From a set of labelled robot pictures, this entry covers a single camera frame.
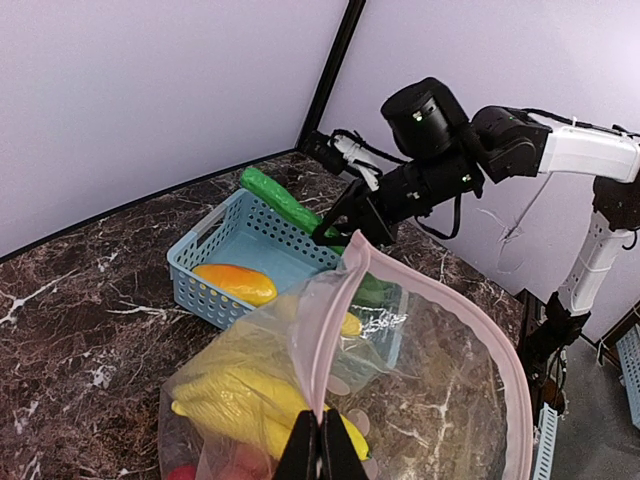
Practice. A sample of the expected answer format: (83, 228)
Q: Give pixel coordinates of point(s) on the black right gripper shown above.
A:
(354, 210)

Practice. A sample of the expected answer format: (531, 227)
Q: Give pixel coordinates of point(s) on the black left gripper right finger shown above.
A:
(337, 455)

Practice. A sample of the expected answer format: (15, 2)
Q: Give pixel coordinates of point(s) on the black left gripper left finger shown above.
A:
(301, 457)

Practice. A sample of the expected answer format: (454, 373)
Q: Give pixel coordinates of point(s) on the green cucumber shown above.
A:
(280, 200)

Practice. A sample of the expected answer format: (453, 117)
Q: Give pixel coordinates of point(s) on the yellow banana bunch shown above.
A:
(242, 386)

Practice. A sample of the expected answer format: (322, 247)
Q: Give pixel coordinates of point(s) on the red lychee bunch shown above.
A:
(186, 471)

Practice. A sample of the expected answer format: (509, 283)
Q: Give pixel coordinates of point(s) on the clear zip top bag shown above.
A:
(455, 406)

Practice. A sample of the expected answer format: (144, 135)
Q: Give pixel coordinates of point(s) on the yellow corn cob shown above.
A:
(351, 326)

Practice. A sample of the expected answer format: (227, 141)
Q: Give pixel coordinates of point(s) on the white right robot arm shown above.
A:
(444, 153)

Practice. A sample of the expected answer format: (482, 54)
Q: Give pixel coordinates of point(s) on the green bell pepper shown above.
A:
(375, 293)

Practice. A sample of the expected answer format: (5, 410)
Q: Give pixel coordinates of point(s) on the orange mango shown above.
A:
(248, 285)

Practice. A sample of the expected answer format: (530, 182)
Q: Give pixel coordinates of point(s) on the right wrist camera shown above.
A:
(342, 153)

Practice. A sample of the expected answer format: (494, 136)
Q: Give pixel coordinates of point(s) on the black frame post right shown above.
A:
(331, 69)

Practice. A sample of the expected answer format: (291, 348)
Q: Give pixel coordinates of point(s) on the black right table rail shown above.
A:
(535, 370)

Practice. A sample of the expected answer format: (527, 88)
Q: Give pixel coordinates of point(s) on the grey slotted cable duct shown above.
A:
(545, 443)

